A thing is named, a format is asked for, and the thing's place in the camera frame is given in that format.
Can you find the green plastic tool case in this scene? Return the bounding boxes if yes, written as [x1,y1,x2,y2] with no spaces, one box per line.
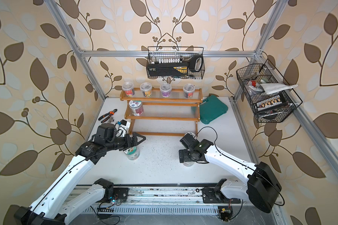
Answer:
[200,95,228,125]

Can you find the black yellow tool in basket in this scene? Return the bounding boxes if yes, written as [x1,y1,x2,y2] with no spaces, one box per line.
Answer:
[146,55,205,79]

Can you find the black wire basket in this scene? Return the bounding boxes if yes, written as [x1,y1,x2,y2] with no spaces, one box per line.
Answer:
[236,59,303,123]
[146,46,205,80]

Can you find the tomato label seed jar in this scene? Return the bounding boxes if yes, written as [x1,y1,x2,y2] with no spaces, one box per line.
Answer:
[182,162,194,167]

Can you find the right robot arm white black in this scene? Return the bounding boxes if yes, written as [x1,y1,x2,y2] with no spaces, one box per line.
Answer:
[179,133,282,213]

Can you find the wooden two-tier shelf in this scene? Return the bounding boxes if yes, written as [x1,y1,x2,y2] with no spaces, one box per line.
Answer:
[120,88,203,137]

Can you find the carrot label seed jar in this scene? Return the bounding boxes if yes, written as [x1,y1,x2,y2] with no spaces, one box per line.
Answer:
[123,146,140,160]

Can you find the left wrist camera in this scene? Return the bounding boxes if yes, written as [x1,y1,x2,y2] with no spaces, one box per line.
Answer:
[116,120,131,137]

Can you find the back black wire basket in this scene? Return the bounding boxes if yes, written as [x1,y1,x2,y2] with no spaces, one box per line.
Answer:
[146,46,205,80]

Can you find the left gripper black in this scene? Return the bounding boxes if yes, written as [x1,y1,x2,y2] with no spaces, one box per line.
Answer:
[106,132,147,152]

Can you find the flower label seed jar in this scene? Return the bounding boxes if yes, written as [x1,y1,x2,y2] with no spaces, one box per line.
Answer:
[128,100,144,116]

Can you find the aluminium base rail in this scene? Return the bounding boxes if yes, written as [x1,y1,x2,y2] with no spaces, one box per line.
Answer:
[64,184,282,207]

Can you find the grass label seed jar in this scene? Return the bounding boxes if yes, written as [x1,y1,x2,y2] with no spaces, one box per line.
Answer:
[186,132,196,137]

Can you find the white paper in basket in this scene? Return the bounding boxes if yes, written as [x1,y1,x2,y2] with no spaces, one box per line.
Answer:
[258,83,298,95]

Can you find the right black wire basket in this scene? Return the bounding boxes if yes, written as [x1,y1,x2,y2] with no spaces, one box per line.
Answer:
[236,59,303,123]

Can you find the paint tube set box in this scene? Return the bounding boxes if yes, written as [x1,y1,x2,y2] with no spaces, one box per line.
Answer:
[254,94,288,113]

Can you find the orange black pliers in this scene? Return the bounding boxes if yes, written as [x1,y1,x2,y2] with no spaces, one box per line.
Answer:
[98,109,117,123]

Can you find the clear seed jar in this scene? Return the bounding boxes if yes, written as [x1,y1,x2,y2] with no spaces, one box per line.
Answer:
[160,83,172,98]
[122,82,135,97]
[140,83,153,97]
[183,84,195,98]

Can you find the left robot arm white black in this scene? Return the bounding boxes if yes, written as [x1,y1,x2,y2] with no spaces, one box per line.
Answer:
[13,121,146,225]

